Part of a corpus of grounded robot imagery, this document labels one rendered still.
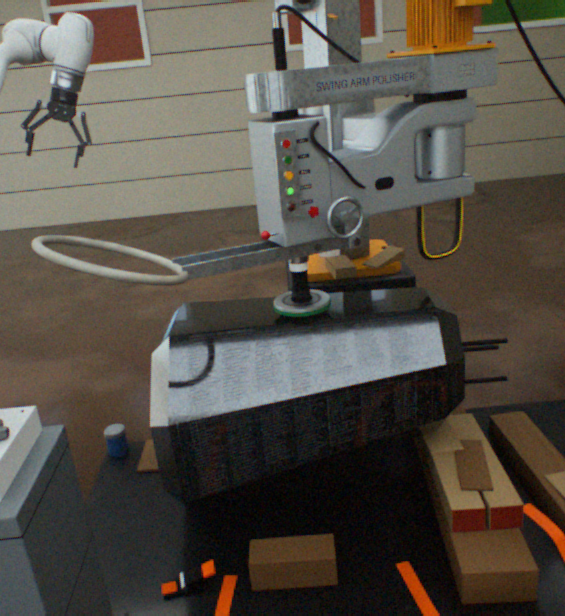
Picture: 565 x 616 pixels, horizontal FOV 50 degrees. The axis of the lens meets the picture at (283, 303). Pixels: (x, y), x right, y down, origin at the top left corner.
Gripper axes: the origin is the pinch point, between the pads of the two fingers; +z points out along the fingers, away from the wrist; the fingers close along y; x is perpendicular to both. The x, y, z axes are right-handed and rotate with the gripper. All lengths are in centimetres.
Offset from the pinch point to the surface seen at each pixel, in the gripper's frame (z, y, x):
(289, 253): 13, 81, 10
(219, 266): 22, 57, 3
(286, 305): 32, 87, 15
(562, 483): 70, 200, -19
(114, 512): 140, 44, 39
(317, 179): -15, 83, 5
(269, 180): -10, 68, 9
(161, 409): 77, 50, 6
